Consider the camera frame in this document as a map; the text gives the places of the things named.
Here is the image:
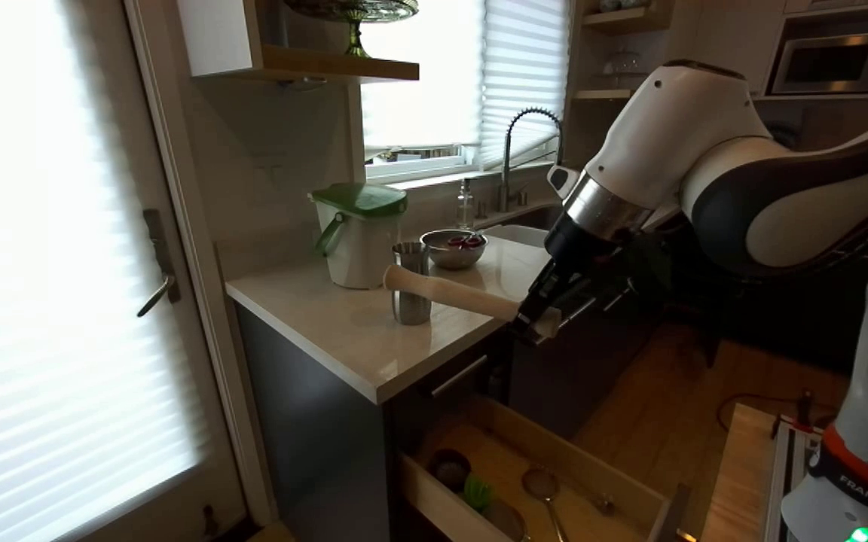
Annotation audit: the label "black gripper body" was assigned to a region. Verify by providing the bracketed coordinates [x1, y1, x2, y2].
[524, 214, 660, 327]

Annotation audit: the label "open wooden drawer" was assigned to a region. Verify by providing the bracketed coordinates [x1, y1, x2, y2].
[399, 392, 681, 542]

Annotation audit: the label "kitchen sink basin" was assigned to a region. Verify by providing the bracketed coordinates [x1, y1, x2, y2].
[480, 202, 563, 252]

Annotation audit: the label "metal bowl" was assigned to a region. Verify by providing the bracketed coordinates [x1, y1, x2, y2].
[419, 225, 492, 270]

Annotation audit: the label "stainless steel cup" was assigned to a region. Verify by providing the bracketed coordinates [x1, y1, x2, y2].
[389, 239, 435, 327]

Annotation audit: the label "clear soap bottle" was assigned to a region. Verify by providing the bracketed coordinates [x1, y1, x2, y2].
[455, 177, 480, 233]

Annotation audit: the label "chrome kitchen faucet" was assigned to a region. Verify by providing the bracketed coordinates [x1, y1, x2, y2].
[496, 106, 566, 214]

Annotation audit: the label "metal mesh strainer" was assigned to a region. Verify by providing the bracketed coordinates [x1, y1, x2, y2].
[519, 462, 573, 542]

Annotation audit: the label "dark round cup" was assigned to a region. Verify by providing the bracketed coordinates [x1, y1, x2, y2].
[427, 449, 480, 498]

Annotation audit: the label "white bin with green lid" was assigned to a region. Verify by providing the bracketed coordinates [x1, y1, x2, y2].
[306, 180, 414, 294]

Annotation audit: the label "small green utensil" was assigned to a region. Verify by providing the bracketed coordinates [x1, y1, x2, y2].
[460, 473, 504, 512]

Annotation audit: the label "dark corner cabinets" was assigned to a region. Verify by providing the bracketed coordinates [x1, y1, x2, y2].
[654, 230, 868, 375]

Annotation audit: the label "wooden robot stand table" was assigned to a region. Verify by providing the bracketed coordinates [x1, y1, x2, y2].
[699, 400, 784, 542]

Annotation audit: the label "wooden open shelf unit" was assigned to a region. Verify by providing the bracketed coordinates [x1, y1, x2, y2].
[566, 0, 681, 169]

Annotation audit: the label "white window blind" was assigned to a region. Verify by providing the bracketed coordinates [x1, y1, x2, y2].
[357, 0, 573, 170]

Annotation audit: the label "dark base cabinet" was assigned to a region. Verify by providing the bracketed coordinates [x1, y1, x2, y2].
[232, 204, 703, 542]

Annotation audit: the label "silver microwave oven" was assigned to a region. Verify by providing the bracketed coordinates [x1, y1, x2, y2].
[765, 26, 868, 100]

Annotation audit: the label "glass stand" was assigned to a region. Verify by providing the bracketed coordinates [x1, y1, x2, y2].
[287, 0, 421, 61]

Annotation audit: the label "door with white blinds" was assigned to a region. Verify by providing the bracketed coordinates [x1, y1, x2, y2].
[0, 0, 276, 542]

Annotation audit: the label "silver bar drawer handle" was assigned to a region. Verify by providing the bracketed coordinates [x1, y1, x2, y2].
[427, 352, 495, 404]

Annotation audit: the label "metal door handle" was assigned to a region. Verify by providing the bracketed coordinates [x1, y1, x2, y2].
[131, 208, 184, 321]

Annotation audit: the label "wooden wall shelf cabinet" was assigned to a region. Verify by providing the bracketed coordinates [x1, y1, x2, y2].
[171, 0, 421, 83]

